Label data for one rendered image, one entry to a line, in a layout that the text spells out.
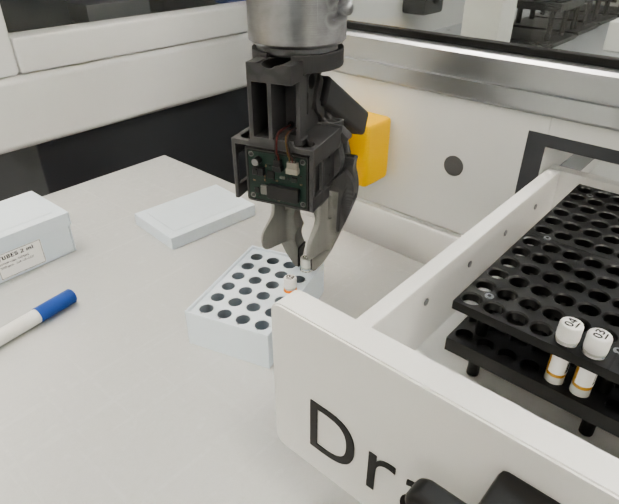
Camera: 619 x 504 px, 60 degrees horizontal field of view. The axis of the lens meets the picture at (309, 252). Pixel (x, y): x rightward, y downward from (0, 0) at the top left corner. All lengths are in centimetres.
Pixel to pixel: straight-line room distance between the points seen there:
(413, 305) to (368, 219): 33
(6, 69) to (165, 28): 27
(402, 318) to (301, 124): 17
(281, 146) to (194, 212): 31
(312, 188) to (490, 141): 21
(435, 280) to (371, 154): 25
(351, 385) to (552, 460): 9
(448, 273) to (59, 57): 69
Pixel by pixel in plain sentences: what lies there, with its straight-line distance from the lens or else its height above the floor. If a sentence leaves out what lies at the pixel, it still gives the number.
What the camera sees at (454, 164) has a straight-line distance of 59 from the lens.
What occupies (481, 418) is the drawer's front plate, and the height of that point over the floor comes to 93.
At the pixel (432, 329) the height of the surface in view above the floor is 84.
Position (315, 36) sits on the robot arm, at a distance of 41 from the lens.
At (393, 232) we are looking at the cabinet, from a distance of 66.
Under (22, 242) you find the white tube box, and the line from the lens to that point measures 66.
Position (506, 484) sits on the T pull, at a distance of 24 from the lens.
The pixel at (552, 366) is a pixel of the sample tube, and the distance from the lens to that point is 34.
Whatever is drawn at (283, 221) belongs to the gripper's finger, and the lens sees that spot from 51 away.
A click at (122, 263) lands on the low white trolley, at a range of 65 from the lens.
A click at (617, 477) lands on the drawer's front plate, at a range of 23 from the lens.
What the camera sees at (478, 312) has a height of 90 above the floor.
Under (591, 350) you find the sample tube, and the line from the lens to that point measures 32.
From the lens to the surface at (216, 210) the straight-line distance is 70.
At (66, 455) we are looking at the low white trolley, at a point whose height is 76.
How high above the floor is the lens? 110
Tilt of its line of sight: 32 degrees down
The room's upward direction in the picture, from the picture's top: straight up
